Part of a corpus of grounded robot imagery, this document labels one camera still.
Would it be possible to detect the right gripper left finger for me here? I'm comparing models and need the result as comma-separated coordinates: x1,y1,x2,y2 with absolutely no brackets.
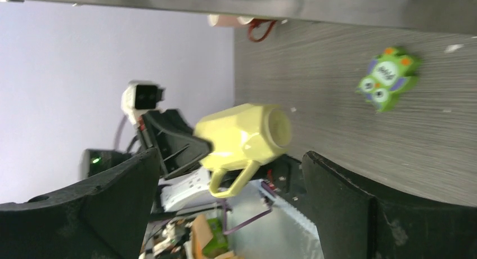
1,149,159,258

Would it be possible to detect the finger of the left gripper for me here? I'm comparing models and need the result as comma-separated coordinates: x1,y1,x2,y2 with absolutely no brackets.
138,109,212,180

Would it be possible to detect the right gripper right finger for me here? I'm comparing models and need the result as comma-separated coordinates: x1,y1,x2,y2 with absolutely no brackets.
301,151,476,258

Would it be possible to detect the yellow mug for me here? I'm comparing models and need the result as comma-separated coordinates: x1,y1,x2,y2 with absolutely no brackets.
193,103,292,199

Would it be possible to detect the light pink mug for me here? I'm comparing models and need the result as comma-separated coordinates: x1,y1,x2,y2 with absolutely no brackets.
207,14,254,28

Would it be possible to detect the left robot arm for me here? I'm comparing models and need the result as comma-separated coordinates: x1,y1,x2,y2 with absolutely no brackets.
100,109,213,215

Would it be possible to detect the metal dish rack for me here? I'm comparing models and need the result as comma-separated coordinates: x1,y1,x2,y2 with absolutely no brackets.
32,0,476,34

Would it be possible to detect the green owl toy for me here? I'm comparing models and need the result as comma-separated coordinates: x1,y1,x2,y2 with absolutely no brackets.
355,47,421,112

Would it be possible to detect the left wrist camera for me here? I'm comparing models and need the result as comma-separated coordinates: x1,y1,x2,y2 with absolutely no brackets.
120,81,165,126

